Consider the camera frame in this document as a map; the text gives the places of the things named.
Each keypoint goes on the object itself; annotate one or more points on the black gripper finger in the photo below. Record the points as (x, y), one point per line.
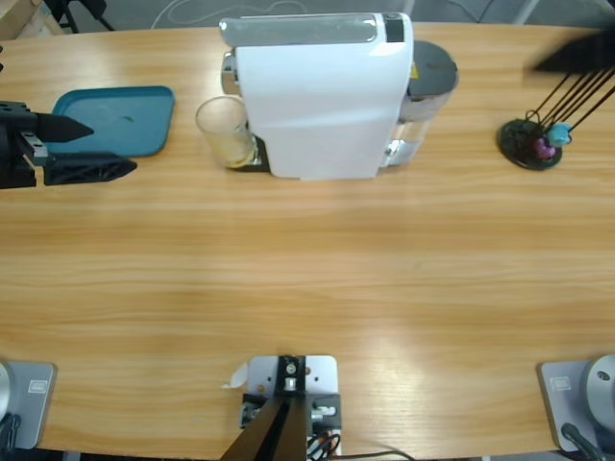
(576, 53)

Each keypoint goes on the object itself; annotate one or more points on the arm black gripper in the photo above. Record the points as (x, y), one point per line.
(14, 153)

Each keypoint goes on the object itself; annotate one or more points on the clear glass cup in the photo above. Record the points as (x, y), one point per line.
(226, 139)

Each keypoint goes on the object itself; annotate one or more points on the grey coffee machine lever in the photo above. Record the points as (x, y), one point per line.
(298, 31)

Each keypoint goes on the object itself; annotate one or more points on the light blue coffee capsule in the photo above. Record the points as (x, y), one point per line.
(558, 134)

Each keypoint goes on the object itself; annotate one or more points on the purple coffee capsule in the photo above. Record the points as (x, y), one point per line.
(544, 149)

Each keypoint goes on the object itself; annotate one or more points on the white capsule coffee machine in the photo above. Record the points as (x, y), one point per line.
(317, 120)

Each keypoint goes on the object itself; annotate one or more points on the teal plastic tray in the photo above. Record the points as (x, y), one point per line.
(130, 103)

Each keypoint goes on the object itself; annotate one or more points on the black capsule holder with rods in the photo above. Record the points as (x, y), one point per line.
(516, 139)

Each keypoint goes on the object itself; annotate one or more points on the light wooden crate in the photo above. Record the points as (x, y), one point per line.
(14, 19)

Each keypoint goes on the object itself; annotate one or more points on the clear water tank grey lid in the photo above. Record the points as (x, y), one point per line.
(432, 67)

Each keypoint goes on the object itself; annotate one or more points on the silver drip tray grid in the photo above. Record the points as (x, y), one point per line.
(262, 156)

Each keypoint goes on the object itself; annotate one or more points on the white paper tab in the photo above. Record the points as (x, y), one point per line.
(238, 377)

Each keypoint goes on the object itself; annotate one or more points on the black chair frame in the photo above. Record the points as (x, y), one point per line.
(91, 7)

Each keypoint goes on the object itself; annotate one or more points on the grey base plate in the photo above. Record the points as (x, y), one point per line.
(33, 408)
(557, 398)

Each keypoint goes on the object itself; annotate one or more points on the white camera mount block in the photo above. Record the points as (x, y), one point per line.
(322, 379)

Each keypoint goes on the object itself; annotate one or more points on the dark camera post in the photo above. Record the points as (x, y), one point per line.
(278, 432)

